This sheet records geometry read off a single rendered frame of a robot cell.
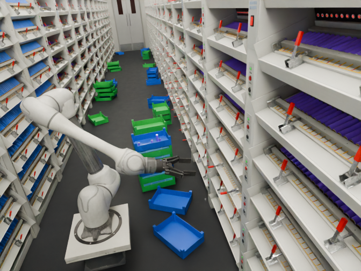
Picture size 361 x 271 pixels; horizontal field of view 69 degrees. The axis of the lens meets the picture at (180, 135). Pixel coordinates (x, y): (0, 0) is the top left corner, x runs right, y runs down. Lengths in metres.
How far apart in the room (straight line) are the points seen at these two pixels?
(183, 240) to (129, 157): 0.89
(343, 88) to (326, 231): 0.38
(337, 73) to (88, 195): 1.34
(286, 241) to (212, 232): 1.00
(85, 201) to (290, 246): 1.09
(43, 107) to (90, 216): 0.65
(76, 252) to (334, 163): 1.40
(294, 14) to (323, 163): 0.49
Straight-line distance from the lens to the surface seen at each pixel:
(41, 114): 1.50
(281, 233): 1.06
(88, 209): 1.63
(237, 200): 1.47
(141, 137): 2.32
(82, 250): 1.71
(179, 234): 1.96
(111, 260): 1.86
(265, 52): 0.95
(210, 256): 1.84
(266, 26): 0.94
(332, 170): 0.70
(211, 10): 1.60
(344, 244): 0.79
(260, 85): 0.97
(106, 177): 1.74
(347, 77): 0.67
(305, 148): 0.78
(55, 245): 2.17
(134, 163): 1.22
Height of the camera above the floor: 1.43
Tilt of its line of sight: 26 degrees down
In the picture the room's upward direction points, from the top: 5 degrees counter-clockwise
